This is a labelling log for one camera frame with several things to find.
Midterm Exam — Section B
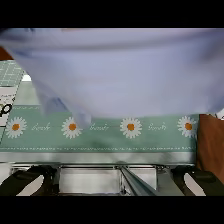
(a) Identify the light blue shirt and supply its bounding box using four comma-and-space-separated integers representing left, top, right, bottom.
0, 27, 224, 130

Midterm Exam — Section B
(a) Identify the silver frame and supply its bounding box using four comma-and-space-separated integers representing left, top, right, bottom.
0, 161, 198, 197

